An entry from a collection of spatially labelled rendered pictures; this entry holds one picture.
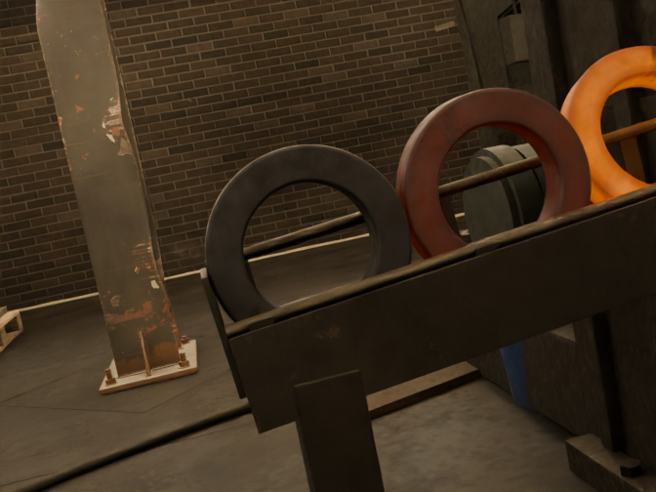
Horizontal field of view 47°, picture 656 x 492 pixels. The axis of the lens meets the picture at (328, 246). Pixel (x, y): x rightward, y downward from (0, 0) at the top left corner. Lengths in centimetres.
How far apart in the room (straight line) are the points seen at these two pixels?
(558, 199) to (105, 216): 260
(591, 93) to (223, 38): 615
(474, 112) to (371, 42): 635
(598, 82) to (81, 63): 263
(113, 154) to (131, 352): 81
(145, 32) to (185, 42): 34
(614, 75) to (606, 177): 11
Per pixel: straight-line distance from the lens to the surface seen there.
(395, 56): 708
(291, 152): 65
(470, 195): 222
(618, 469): 155
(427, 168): 68
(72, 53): 324
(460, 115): 70
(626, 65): 83
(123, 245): 318
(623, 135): 83
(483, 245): 68
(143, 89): 679
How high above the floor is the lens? 73
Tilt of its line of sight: 6 degrees down
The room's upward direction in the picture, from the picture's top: 11 degrees counter-clockwise
